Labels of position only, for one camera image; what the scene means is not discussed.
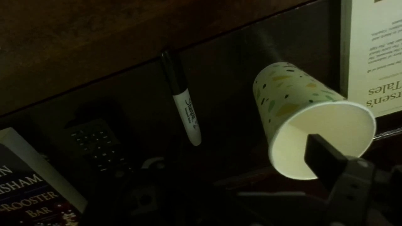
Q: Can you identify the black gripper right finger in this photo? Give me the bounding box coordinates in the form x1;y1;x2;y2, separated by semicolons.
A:
305;135;402;226

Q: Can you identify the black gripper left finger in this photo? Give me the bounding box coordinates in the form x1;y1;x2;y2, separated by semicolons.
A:
83;160;235;226

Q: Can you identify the white speckled paper cup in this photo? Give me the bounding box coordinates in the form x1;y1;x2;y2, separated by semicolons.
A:
253;62;377;181

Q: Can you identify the dark wooden cabinet hutch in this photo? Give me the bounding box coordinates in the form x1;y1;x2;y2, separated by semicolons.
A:
0;0;341;226

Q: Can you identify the black remote control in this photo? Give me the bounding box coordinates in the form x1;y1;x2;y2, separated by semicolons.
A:
66;119;134;173

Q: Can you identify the black and white marker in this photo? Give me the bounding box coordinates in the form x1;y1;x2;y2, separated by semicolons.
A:
161;52;203;147

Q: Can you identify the dark novel book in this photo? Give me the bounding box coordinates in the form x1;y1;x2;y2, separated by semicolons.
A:
0;129;87;226

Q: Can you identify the white paperback book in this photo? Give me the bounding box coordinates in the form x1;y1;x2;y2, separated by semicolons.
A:
341;0;402;117

